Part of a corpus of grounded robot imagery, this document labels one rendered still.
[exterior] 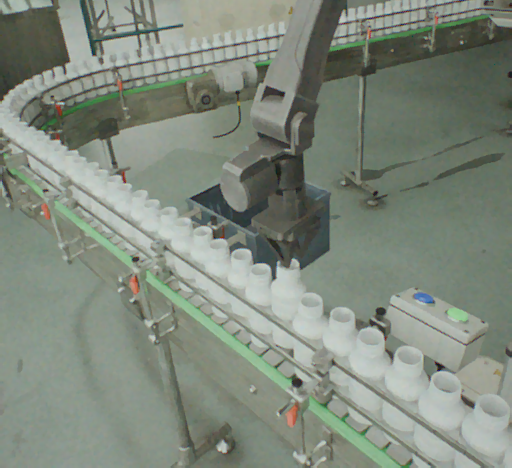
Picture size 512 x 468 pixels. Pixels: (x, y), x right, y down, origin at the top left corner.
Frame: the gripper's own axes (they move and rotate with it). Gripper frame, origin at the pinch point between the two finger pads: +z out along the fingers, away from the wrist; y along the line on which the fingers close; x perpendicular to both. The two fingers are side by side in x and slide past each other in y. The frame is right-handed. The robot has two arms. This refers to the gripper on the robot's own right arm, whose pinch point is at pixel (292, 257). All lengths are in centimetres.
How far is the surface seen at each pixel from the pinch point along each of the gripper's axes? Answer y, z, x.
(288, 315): 3.7, 9.2, 1.7
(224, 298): 4.4, 15.2, -15.5
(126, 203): 3, 8, -51
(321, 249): -50, 47, -39
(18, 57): -131, 77, -529
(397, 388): 4.3, 8.8, 23.1
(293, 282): 1.6, 3.4, 1.4
